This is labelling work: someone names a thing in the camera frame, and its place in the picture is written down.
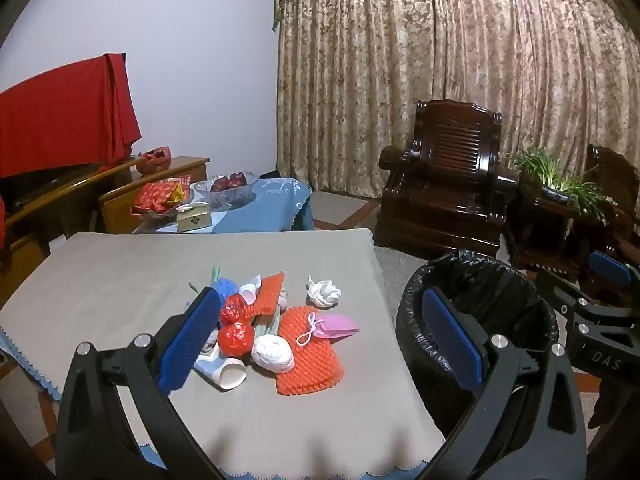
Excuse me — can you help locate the dark wooden side table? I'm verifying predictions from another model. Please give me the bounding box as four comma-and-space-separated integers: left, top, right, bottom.
504, 180, 603, 281

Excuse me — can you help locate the green rubber glove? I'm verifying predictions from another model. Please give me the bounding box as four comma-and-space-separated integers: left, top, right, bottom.
187, 265, 222, 297
252, 307, 282, 337

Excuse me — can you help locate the white paper cup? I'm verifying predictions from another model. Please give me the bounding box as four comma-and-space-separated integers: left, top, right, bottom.
239, 275, 263, 307
215, 357, 247, 390

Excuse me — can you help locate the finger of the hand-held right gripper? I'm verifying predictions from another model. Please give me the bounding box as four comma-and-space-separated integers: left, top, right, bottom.
588, 251, 640, 292
537, 269, 640, 333

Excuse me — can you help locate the red cloth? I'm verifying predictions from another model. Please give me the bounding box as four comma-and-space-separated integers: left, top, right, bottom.
0, 52, 142, 179

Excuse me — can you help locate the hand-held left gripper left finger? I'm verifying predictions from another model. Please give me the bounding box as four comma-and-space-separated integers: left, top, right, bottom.
54, 287, 227, 480

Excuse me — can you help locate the glass fruit bowl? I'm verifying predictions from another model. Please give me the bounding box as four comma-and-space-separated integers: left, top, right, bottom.
194, 172, 261, 209

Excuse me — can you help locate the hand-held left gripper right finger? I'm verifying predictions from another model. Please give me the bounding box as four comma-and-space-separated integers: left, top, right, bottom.
421, 287, 588, 480

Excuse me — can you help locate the red snack packet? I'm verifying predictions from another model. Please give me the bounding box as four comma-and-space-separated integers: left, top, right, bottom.
132, 178, 193, 213

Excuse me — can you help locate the green potted plant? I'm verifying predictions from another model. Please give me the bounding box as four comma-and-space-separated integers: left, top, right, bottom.
509, 147, 618, 226

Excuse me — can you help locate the pink face mask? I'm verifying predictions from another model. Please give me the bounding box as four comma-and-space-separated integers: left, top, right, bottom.
296, 311, 361, 347

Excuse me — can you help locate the white tissue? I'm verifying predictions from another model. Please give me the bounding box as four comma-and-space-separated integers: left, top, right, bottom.
306, 275, 343, 309

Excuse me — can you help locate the blue plastic bag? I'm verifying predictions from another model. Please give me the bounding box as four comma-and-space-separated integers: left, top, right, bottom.
210, 277, 242, 311

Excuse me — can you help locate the white plastic bag ball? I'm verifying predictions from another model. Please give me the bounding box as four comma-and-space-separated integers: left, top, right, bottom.
250, 334, 295, 374

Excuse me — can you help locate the dark wooden armchair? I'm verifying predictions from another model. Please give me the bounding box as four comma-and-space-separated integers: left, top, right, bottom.
585, 144, 640, 306
374, 99, 519, 259

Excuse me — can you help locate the wooden cabinet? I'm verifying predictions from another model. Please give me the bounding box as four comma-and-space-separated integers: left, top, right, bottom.
0, 156, 210, 306

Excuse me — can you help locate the red crumpled bag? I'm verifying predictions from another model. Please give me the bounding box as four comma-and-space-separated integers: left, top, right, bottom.
137, 146, 172, 175

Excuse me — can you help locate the black-lined trash bin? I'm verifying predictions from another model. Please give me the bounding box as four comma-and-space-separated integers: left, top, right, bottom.
395, 249, 561, 461

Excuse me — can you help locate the red plastic bag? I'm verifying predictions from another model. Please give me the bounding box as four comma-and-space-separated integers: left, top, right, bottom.
220, 294, 249, 325
217, 322, 254, 358

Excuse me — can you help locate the black television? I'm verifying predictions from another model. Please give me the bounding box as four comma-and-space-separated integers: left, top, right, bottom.
0, 160, 103, 213

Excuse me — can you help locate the gold tissue box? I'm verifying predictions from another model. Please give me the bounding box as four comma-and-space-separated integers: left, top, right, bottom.
176, 202, 213, 233

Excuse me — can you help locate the patterned beige curtain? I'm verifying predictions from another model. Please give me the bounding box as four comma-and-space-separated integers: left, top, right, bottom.
272, 0, 640, 211

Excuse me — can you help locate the orange foam fruit net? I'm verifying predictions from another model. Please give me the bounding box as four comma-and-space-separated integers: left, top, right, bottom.
248, 271, 286, 317
274, 306, 345, 397

